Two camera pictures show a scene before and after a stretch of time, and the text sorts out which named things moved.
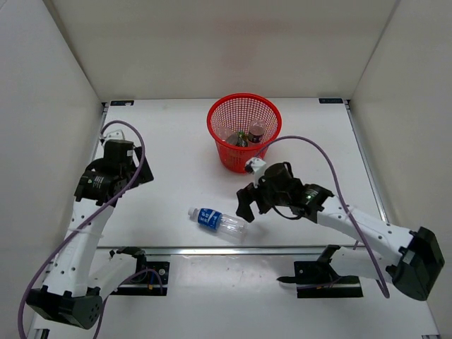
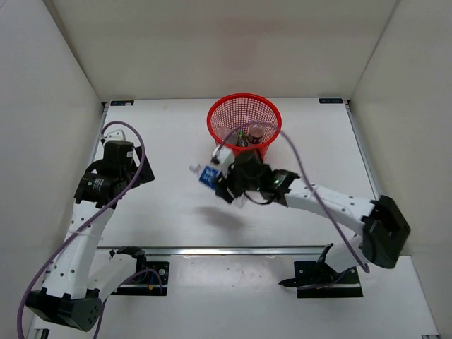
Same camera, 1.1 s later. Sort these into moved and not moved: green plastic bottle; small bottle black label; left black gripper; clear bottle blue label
Moved: clear bottle blue label
Not moved: green plastic bottle; left black gripper; small bottle black label
